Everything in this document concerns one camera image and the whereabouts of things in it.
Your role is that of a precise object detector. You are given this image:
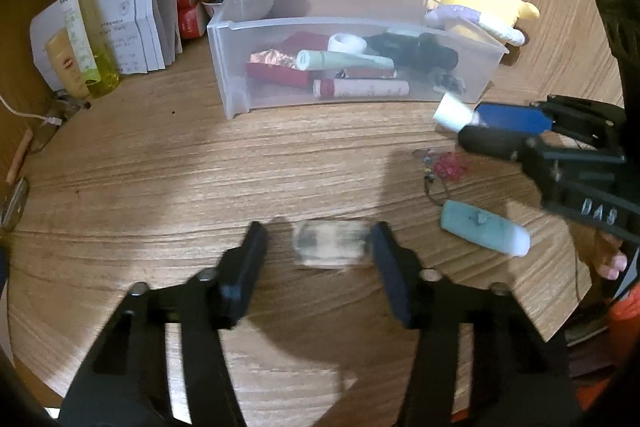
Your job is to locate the clear plastic bin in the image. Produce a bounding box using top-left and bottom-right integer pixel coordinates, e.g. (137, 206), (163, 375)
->
(206, 0), (510, 120)

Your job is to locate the black bottle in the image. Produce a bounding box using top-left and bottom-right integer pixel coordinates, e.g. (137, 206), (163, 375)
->
(362, 31), (460, 72)

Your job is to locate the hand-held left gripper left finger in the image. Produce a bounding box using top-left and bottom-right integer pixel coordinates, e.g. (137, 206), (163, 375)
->
(57, 221), (271, 427)

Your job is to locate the pink bead bracelet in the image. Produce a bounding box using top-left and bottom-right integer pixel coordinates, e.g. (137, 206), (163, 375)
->
(412, 149), (473, 208)

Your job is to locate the small clear jar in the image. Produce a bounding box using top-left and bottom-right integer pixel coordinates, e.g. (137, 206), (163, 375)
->
(292, 218), (375, 270)

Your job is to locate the wooden stick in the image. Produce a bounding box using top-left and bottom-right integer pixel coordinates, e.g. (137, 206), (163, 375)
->
(6, 131), (33, 185)

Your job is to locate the orange object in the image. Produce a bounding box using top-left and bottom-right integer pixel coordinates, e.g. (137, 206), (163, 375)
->
(607, 282), (640, 338)

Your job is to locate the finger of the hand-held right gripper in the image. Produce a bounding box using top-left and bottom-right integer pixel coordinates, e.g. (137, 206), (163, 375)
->
(472, 94), (626, 150)
(457, 125), (628, 165)

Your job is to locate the pale green tube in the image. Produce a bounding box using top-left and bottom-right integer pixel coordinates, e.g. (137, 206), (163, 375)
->
(296, 49), (396, 72)

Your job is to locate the teal tube white cap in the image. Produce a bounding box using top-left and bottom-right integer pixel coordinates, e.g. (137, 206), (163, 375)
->
(440, 199), (531, 257)

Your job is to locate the small white tube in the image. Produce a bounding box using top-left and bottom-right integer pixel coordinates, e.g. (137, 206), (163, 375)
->
(432, 93), (488, 132)

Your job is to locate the white cable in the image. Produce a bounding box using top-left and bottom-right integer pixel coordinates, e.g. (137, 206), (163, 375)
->
(0, 94), (63, 128)

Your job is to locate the white tape roll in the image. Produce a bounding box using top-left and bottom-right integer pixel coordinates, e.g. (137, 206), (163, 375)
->
(327, 33), (368, 55)

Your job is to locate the person's right hand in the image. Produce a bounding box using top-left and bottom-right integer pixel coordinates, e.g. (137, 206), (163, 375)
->
(590, 227), (628, 280)

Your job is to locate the pile of papers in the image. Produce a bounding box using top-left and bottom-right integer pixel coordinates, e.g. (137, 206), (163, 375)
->
(29, 0), (221, 92)

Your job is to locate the small dark trinket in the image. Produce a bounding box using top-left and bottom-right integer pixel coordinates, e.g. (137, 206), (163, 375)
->
(427, 69), (468, 95)

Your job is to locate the clear round lens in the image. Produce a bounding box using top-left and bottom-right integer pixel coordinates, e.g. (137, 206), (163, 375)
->
(0, 179), (30, 233)

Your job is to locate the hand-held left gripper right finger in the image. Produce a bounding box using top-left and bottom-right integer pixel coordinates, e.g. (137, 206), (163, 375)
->
(370, 221), (583, 427)

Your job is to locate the red box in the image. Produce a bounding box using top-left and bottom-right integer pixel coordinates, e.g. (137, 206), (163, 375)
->
(176, 0), (210, 40)

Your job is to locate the green spray bottle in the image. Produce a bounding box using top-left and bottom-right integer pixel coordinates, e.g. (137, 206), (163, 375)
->
(57, 0), (121, 100)

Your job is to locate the red foil packet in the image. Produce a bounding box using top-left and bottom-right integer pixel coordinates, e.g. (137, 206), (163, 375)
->
(245, 32), (351, 88)

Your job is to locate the white tube red cap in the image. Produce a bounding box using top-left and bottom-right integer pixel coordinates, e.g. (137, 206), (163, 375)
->
(312, 78), (410, 98)

